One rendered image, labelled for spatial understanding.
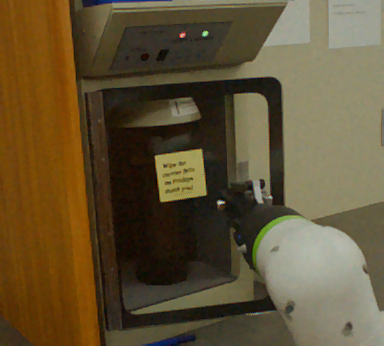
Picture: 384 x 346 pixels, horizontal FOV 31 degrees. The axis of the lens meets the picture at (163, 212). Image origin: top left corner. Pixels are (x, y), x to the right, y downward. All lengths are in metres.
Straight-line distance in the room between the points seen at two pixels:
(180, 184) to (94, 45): 0.26
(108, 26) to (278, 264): 0.44
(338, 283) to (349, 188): 1.39
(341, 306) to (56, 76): 0.49
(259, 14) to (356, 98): 0.99
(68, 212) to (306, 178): 1.09
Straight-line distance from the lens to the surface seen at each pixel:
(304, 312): 0.73
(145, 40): 1.04
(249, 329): 1.26
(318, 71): 1.96
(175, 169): 1.09
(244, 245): 0.86
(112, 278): 1.13
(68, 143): 0.97
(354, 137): 2.09
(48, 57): 0.97
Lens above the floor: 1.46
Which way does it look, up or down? 14 degrees down
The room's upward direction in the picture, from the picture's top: 4 degrees counter-clockwise
